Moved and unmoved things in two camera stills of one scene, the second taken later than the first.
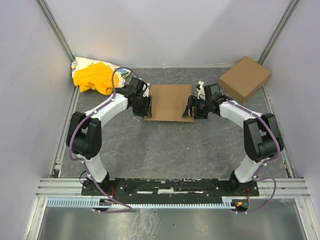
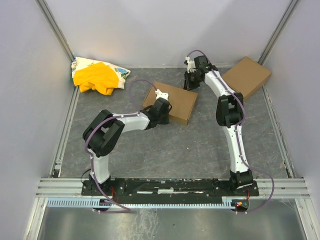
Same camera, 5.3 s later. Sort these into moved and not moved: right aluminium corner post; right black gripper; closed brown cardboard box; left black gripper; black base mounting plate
Moved: left black gripper; right black gripper
Not moved: black base mounting plate; closed brown cardboard box; right aluminium corner post
